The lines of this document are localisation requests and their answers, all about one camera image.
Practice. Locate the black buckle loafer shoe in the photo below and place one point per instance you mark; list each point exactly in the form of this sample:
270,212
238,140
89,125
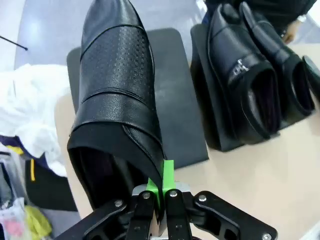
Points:
237,50
275,50

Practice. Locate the yellow green cloth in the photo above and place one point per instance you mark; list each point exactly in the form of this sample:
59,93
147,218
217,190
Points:
37,221

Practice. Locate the navy bag with yellow stripe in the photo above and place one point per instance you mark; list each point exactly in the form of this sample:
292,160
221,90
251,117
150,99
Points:
50,190

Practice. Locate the person's left hand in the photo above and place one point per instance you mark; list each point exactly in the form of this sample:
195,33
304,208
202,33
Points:
292,33

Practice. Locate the black metal shoe stand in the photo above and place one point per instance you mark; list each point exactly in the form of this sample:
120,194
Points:
180,112
202,75

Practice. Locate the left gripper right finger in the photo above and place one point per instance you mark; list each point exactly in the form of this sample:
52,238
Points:
177,215

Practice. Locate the clear plastic bag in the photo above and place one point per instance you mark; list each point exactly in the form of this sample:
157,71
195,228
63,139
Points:
12,212

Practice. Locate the black perforated loafer shoe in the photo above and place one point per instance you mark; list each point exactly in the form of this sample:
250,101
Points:
117,75
313,75

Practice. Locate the white cloth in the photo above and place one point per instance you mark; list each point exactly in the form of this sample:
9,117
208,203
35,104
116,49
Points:
27,105

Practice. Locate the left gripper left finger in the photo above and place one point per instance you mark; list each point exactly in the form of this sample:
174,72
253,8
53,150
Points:
143,215

